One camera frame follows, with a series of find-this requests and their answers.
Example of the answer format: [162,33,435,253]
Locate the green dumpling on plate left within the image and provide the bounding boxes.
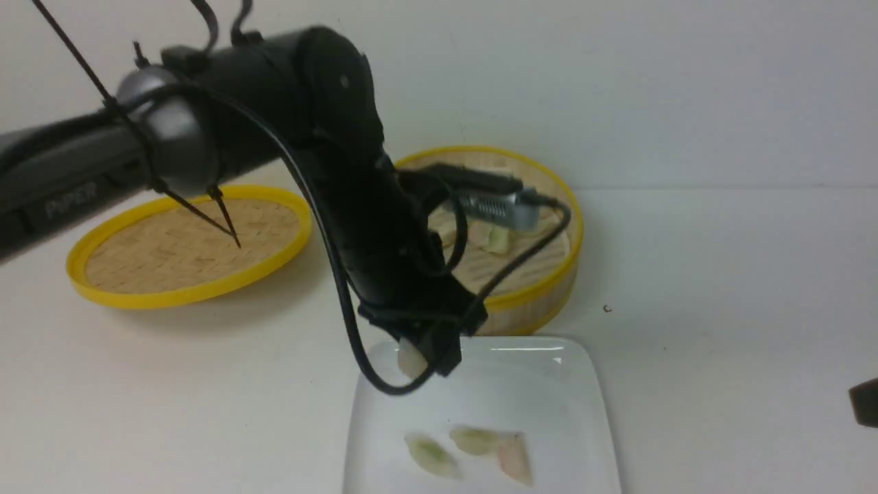
[404,434,463,480]

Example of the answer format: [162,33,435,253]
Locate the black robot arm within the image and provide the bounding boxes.
[2,26,488,378]

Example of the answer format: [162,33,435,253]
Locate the pink white dumpling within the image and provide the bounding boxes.
[397,338,429,381]

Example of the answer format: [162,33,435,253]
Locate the black camera cable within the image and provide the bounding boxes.
[123,82,572,397]

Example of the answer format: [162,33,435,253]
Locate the bamboo steamer basket yellow rim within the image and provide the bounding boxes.
[397,145,583,336]

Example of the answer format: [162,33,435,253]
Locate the black cable ties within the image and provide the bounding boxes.
[32,1,241,247]

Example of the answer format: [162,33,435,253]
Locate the green dumpling on plate middle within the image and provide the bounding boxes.
[449,426,506,456]

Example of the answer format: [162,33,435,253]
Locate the bamboo steamer lid yellow rim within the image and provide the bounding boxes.
[66,185,311,310]

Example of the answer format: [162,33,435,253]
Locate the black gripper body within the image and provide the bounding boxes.
[343,165,489,340]

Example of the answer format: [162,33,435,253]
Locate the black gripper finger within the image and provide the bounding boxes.
[419,322,462,377]

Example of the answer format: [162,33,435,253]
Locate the green dumpling on plate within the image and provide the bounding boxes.
[404,434,463,480]
[449,426,506,456]

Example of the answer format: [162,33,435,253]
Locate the dark object at right edge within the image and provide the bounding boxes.
[848,378,878,429]

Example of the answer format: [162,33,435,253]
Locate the white square plate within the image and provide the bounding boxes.
[342,337,623,493]

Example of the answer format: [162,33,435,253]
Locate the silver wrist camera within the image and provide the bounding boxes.
[423,162,540,231]

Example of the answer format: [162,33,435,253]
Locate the pink dumpling on plate right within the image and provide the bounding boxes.
[497,434,534,487]

